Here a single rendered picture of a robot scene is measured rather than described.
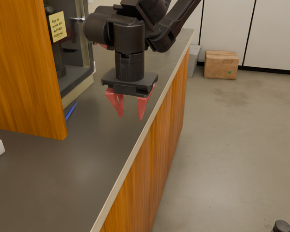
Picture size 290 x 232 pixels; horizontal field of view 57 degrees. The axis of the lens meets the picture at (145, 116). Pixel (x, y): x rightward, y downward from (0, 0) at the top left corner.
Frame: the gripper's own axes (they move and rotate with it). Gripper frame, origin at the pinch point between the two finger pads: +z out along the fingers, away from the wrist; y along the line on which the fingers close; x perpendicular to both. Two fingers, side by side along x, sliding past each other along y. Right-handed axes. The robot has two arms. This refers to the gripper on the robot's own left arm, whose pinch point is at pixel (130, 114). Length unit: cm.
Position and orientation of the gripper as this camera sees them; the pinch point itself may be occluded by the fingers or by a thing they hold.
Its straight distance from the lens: 58.3
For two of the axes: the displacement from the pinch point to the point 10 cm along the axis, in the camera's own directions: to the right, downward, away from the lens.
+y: -9.6, -1.5, 2.3
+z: -0.1, 8.5, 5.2
